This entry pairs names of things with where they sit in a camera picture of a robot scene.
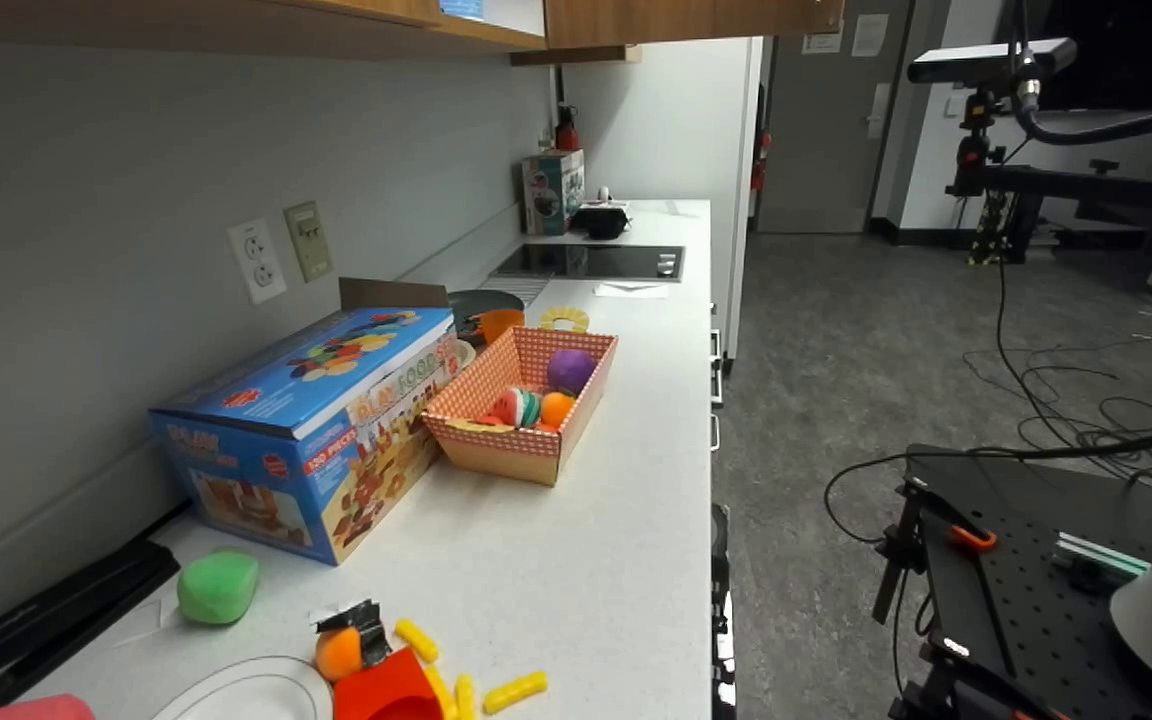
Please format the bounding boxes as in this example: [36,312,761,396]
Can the purple plush toy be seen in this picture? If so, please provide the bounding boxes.
[549,350,597,396]

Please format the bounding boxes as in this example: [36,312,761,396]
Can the striped watermelon plush toy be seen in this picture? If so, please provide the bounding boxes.
[487,387,542,428]

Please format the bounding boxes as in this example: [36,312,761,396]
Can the red checkered toy basket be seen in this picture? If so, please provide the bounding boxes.
[419,327,617,483]

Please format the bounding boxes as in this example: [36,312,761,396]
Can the wooden overhead cabinet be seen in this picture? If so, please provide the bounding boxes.
[0,0,845,61]

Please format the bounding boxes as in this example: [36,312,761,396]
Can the black induction cooktop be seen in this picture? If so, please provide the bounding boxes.
[501,243,685,285]

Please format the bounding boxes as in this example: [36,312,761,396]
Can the black kettle pot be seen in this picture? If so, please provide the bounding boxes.
[570,203,630,238]

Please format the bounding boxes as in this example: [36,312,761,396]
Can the teal patterned box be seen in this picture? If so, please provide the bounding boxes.
[520,153,586,236]

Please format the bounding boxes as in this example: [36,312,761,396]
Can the blue toy food box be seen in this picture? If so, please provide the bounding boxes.
[154,309,473,565]

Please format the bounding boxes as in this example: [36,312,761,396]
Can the yellow toy fry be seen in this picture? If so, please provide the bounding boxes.
[479,671,549,714]

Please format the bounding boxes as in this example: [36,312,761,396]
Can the red toy fries holder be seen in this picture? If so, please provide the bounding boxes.
[331,650,450,720]

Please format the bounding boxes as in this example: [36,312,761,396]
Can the white plate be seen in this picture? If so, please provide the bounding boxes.
[154,656,331,720]

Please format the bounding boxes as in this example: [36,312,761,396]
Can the black perforated robot table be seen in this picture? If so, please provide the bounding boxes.
[874,447,1152,720]

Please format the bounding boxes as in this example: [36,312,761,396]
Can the pink cloth corner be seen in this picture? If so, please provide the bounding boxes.
[0,695,98,720]

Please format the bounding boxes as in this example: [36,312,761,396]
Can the black stapler tray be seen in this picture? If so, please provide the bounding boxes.
[0,541,182,703]

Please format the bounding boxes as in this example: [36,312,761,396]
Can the beige wall switch plate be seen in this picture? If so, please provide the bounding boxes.
[286,198,331,278]

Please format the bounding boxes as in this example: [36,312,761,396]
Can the white wall outlet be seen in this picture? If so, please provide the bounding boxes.
[230,218,288,305]

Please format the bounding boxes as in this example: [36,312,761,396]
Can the black floor cable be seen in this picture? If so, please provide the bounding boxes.
[821,257,1152,550]

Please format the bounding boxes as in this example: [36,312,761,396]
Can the black camera tripod arm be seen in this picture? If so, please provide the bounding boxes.
[949,89,1152,262]

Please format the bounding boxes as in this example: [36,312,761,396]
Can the black stereo camera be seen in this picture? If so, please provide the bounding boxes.
[910,35,1077,85]

